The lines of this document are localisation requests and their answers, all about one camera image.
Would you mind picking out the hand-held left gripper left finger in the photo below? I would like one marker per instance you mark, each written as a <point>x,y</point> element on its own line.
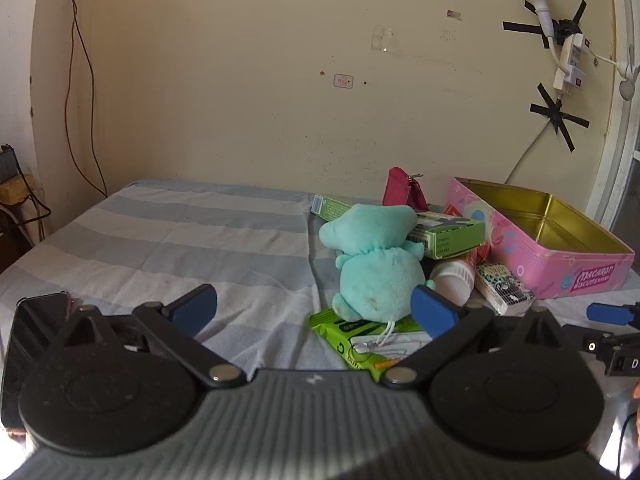
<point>195,310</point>

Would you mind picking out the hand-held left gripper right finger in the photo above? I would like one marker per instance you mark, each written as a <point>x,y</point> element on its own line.
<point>432,312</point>

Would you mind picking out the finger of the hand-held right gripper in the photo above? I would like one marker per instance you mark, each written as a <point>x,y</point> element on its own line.
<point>610,313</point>
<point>585,340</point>

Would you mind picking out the white bottle with orange label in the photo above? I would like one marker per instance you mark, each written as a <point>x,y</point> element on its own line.
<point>452,280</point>

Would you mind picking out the teal plush toy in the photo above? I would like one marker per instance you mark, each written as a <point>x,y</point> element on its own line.
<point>375,270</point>

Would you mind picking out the small patterned box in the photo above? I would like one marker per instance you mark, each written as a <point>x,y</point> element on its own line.
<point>500,287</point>

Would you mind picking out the green box with dark panel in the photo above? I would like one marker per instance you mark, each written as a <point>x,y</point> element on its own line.
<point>450,240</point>

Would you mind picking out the red box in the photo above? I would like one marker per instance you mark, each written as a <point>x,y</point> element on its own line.
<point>481,254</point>

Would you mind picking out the bright green packet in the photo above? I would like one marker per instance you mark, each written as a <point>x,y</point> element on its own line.
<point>340,332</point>

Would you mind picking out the pink tin box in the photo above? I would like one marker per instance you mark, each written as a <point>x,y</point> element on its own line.
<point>525,255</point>

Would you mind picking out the magenta pouch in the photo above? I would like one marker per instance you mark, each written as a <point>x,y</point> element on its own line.
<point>400,190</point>

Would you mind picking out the teal green carton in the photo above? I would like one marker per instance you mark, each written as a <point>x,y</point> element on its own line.
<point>327,206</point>

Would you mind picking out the striped bed sheet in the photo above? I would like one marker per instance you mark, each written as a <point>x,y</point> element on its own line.
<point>175,240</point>

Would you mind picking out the black flat device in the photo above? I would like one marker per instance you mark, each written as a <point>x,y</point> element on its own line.
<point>35,320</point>

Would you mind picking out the yellowish block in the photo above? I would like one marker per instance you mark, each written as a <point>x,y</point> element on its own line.
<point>15,191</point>

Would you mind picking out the white power strip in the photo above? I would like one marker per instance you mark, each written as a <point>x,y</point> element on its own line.
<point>570,60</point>

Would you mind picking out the black tape cross behind strip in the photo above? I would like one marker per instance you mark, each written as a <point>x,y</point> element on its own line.
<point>517,27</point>

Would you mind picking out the white framed wall sticker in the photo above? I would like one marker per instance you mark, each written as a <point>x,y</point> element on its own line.
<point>343,80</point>

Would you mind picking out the clear tape on wall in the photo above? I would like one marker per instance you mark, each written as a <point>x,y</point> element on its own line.
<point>382,39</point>

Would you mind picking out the small red wall sticker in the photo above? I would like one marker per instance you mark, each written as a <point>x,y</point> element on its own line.
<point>453,14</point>

